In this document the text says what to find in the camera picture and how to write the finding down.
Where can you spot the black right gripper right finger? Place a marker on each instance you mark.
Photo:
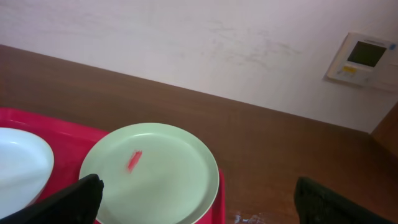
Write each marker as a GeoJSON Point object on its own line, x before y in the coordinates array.
{"type": "Point", "coordinates": [316, 204]}

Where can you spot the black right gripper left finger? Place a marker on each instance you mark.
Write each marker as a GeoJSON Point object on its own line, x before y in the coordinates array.
{"type": "Point", "coordinates": [77, 204]}

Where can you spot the light blue plate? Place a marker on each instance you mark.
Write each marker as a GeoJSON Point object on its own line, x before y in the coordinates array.
{"type": "Point", "coordinates": [26, 166]}

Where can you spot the red plastic tray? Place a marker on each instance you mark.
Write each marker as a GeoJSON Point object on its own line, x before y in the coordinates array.
{"type": "Point", "coordinates": [70, 144]}

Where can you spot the light green plate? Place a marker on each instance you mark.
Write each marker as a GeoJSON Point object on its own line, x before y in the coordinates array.
{"type": "Point", "coordinates": [153, 173]}

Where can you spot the white wall control panel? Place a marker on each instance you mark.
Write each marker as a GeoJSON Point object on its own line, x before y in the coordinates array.
{"type": "Point", "coordinates": [365, 61]}

